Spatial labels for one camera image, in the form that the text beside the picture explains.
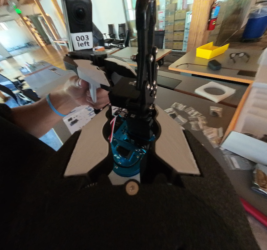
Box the red screwdriver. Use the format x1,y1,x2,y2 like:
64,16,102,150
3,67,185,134
239,198,267,226

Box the grey desk with wooden edge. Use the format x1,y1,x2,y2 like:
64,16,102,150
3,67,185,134
168,46,262,84
112,47,172,62

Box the black desk pad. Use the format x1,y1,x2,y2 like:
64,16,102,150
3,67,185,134
157,75,182,89

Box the dark grey desk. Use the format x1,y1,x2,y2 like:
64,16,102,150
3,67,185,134
154,86,267,250

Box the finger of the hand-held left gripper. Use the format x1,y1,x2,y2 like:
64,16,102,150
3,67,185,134
104,57,138,78
74,59,111,88

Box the grey desk with black pad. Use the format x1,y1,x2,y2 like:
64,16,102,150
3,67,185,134
125,63,253,109

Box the person's left hand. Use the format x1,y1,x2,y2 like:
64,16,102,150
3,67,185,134
62,76,111,110

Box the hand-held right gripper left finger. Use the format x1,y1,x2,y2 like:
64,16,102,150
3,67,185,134
63,107,113,178

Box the white foam ring piece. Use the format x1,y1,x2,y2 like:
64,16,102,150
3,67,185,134
194,81,236,103

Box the black office chair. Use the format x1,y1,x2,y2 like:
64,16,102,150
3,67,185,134
155,30,165,50
107,24,117,45
117,23,130,47

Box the blue black toy robot arm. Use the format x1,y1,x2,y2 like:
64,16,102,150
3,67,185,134
108,0,163,178

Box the blue wristband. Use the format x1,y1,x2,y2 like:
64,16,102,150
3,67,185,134
45,93,67,117

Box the stack of cardboard boxes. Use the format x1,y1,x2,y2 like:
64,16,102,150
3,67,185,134
154,0,193,51

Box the person's left forearm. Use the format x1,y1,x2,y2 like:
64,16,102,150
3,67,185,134
10,94,70,138

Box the yellow plastic tray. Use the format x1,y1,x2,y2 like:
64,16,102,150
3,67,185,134
196,41,230,60

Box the black eyeglasses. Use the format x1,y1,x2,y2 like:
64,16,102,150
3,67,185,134
229,52,250,63

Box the clear bag with black part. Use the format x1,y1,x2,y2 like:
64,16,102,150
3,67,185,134
209,106,223,117

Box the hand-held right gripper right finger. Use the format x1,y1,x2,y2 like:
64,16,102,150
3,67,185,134
153,105,201,175

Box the dark earbud case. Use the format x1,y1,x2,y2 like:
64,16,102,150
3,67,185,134
208,59,222,71

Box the red fire extinguisher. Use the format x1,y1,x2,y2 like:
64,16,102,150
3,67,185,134
207,0,221,32

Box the orange white kit box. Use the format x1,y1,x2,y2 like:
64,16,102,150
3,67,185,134
221,48,267,165

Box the blue gold foil packet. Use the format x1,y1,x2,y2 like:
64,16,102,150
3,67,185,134
251,166,267,194

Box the blue trash bin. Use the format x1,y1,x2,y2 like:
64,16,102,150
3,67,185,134
243,3,267,40

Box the illustrated instruction booklet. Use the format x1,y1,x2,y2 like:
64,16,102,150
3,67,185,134
62,106,98,128

